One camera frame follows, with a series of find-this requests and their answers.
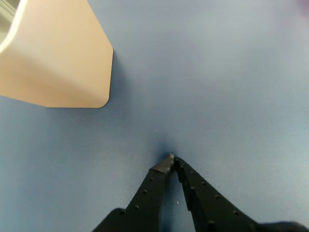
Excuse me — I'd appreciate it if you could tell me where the beige square box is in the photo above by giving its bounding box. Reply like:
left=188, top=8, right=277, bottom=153
left=0, top=0, right=114, bottom=109

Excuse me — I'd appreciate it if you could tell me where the gripper black left finger taped tip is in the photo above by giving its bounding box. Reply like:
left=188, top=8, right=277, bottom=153
left=93, top=153, right=175, bottom=232

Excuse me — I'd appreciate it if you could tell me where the gripper black right finger serrated edge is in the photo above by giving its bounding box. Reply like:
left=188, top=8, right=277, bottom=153
left=173, top=157, right=261, bottom=232

